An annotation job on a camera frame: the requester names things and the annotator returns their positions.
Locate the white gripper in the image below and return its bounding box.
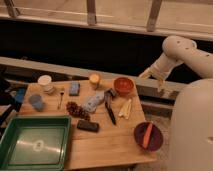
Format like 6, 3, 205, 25
139, 55, 174, 92

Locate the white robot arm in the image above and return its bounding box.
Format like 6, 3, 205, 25
140, 35, 213, 171

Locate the red bowl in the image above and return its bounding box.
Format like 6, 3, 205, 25
114, 77, 134, 96

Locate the purple bowl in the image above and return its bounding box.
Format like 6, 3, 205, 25
134, 122, 163, 152

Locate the orange carrot stick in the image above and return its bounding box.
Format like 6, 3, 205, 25
142, 122, 153, 149

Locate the yellow cup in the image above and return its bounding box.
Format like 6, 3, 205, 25
89, 74, 100, 90

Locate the blue grey cloth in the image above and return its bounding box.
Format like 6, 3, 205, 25
81, 91, 105, 113

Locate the black rectangular block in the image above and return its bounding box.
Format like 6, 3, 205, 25
77, 120, 99, 132

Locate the white cup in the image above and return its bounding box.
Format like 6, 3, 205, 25
37, 75, 54, 94

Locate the blue object at table edge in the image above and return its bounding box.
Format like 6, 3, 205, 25
14, 88, 26, 103

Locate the green plastic tray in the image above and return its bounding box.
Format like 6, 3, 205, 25
0, 116, 71, 171

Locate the black equipment at left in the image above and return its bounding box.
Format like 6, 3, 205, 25
0, 69, 21, 136

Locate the black handled brush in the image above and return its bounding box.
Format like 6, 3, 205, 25
104, 88, 116, 124

